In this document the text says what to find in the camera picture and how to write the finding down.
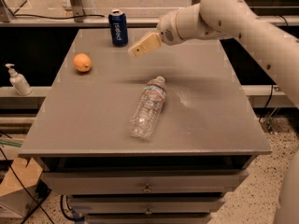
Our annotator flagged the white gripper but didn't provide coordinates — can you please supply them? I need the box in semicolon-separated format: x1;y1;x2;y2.
128;10;183;57

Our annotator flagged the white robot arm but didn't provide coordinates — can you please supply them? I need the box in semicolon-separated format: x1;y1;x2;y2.
129;0;299;107

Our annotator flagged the blue pepsi can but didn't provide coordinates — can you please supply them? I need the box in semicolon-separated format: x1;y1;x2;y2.
108;9;128;47

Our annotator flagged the orange fruit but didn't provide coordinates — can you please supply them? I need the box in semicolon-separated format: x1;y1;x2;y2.
73;53;92;73

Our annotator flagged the clear plastic water bottle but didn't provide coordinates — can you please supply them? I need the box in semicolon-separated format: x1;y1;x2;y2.
129;76;167;139

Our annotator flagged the grey drawer cabinet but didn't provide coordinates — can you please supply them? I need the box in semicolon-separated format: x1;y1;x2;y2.
21;29;270;224

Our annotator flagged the white pump dispenser bottle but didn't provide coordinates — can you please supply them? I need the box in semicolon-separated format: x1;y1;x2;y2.
6;63;32;96

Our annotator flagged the top grey drawer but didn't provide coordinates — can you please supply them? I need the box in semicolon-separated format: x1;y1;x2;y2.
42;170;249;195

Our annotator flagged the grey drawer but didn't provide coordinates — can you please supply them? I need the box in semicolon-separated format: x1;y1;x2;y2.
86;214;211;224
42;170;249;195
69;195;224;215

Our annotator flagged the bottom grey drawer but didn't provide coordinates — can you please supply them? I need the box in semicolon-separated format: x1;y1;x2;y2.
86;214;211;224

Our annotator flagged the middle grey drawer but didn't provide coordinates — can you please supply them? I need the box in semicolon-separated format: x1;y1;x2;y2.
69;195;224;215

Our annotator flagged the cardboard box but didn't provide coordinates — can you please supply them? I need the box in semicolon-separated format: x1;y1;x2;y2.
0;158;43;218

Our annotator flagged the grey metal shelf rail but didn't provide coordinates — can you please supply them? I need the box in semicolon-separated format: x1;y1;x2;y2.
0;15;299;28

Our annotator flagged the left metal bracket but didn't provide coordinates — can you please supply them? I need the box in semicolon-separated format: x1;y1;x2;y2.
70;0;85;22

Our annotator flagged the black cable on shelf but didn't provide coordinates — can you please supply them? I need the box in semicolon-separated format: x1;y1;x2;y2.
12;13;106;21

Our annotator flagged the black floor cable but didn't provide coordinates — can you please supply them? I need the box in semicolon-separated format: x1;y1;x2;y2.
0;147;56;224

